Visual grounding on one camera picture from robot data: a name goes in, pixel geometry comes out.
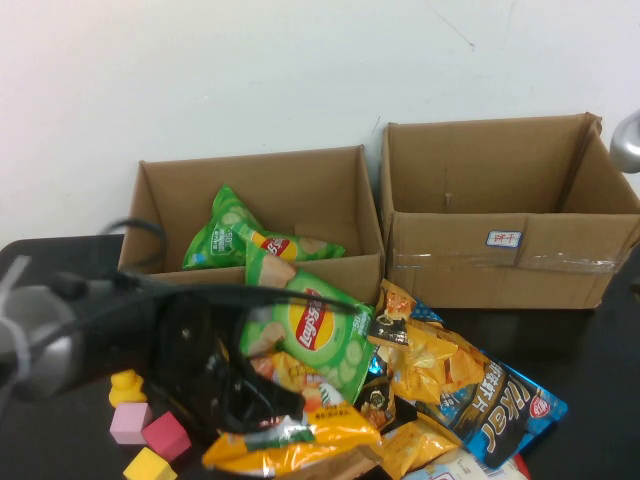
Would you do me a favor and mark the yellow foam cube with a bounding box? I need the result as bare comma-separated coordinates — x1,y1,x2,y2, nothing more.
122,446,179,480

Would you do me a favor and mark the green Lay's cucumber chips bag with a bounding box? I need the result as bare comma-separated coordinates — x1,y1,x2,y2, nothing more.
181,184,346,271
238,227,376,406

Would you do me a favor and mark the brown snack packet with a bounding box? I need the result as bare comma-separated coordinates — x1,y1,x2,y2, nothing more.
279,442,384,480

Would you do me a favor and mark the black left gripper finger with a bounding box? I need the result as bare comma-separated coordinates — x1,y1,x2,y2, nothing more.
234,368,307,422
217,397,284,437

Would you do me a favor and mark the yellow rubber duck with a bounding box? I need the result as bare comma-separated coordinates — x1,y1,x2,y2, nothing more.
108,368,147,406

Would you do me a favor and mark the white sticker label red writing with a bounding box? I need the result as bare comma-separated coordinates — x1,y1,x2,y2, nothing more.
485,229,522,248

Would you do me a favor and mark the small yellow snack packet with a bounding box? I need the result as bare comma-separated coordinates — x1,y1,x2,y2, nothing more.
372,419,461,479

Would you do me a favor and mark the small black orange snack packet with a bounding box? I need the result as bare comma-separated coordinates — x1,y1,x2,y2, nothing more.
367,282,419,347
359,372,419,434

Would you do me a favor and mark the cardboard box with printed text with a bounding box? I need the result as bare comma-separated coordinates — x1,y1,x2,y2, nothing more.
114,145,386,351

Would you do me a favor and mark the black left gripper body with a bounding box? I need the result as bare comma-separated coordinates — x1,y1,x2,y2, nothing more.
143,292,251,434

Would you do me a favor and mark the light pink foam cube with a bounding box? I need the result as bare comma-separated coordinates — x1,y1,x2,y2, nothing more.
109,402,154,445

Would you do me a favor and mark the blue black Jikar chips bag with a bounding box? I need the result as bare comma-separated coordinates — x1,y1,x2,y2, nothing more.
369,297,569,469

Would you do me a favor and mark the yellow potato sticks snack bag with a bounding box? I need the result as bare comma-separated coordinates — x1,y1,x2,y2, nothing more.
201,349,384,476

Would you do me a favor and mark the dark pink foam cube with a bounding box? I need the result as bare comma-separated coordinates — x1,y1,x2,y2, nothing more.
141,411,193,462

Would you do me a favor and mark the cardboard box with clear tape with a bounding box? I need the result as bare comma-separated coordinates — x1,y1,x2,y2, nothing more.
378,113,640,311

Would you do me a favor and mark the black cable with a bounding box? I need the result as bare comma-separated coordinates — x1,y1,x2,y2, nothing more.
97,217,361,321

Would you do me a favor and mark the white cable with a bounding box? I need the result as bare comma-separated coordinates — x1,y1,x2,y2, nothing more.
0,254,34,386

